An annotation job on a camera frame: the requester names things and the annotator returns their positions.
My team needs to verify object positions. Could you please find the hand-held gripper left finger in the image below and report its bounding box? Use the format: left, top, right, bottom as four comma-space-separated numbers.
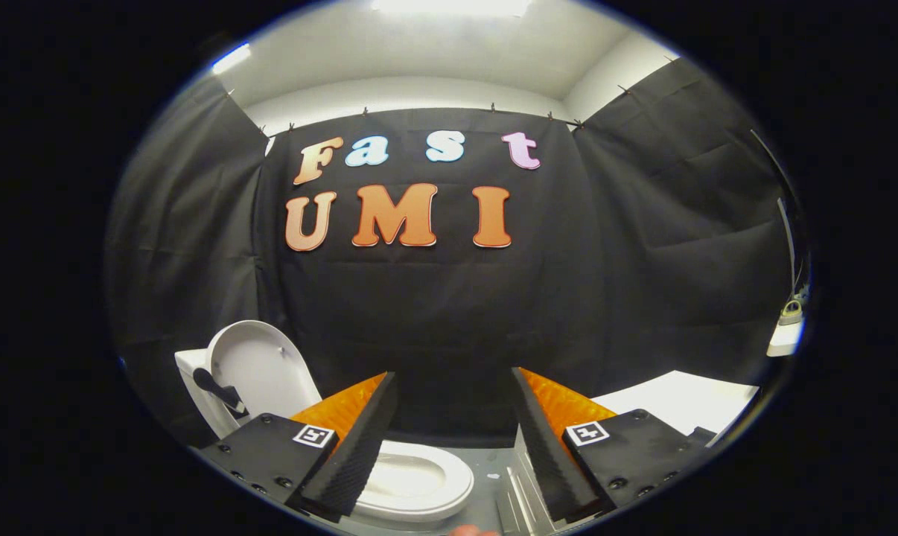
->
196, 371, 399, 523

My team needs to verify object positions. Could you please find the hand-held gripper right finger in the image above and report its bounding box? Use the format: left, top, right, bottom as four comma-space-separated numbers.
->
510, 366, 718, 523

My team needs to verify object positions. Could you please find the white toilet lid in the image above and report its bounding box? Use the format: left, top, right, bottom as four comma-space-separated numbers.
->
207, 320, 323, 440

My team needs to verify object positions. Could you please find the black round lid lift handle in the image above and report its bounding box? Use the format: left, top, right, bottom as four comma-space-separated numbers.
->
193, 367, 249, 419

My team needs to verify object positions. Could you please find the white toilet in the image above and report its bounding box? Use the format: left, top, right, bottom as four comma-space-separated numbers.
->
175, 346, 476, 523

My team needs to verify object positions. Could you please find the white cabinet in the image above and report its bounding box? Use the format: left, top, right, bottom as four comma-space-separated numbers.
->
497, 370, 760, 533

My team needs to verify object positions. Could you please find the black backdrop cloth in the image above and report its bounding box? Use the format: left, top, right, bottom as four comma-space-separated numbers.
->
106, 58, 800, 451

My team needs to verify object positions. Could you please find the short grey curved pole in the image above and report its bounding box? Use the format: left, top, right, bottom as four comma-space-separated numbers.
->
777, 197, 798, 299

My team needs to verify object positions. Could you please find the long black curved pole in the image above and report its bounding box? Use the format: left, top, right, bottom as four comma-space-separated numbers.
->
751, 129, 803, 217

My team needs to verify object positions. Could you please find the small ceiling light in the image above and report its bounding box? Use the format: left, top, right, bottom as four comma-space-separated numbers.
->
211, 42, 252, 75

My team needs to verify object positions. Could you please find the wide ceiling light panel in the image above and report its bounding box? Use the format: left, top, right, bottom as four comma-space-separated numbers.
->
371, 0, 532, 17

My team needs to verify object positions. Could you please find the white wall shelf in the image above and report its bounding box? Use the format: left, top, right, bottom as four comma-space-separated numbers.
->
766, 320, 806, 358

